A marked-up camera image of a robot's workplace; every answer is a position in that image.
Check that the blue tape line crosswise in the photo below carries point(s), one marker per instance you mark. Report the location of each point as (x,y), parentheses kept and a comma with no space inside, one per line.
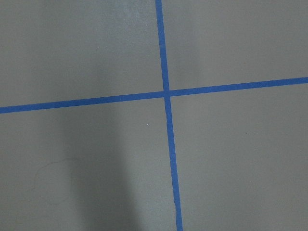
(153,95)

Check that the blue tape line lengthwise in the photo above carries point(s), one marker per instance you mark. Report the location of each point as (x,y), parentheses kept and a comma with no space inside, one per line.
(168,111)

